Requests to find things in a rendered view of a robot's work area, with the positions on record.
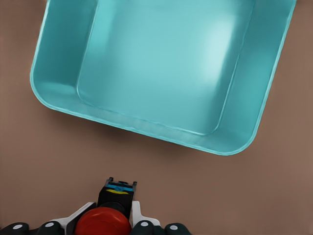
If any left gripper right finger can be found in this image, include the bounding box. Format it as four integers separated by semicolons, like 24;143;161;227
130;200;162;230

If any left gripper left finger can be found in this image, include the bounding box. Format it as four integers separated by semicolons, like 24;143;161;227
47;202;97;235

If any red push button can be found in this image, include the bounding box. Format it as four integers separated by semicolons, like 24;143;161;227
74;176;138;235

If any blue storage box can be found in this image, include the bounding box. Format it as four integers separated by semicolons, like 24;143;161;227
29;0;298;157

